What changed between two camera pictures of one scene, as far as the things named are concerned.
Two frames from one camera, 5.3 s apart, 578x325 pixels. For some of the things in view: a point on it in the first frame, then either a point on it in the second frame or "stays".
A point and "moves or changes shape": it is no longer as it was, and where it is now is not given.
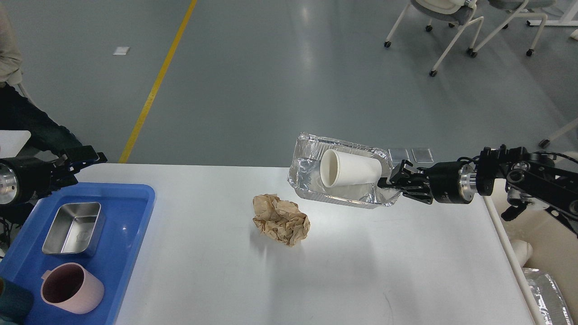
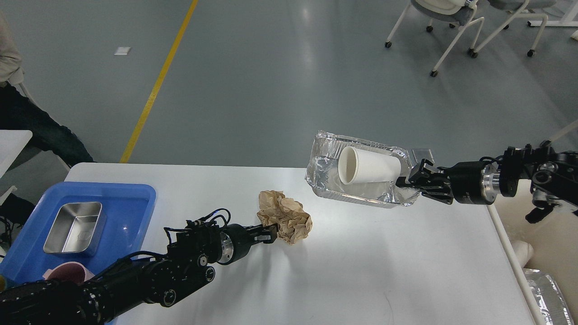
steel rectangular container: [76, 229] stays
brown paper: [282, 220] stays
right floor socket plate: [422, 155] stays
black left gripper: [20, 176] -> [235, 240]
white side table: [11, 141] stays
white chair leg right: [567, 128] stays
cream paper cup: [337, 169] moves or changes shape
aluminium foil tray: [305, 176] moves or changes shape
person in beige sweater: [18, 111] stays
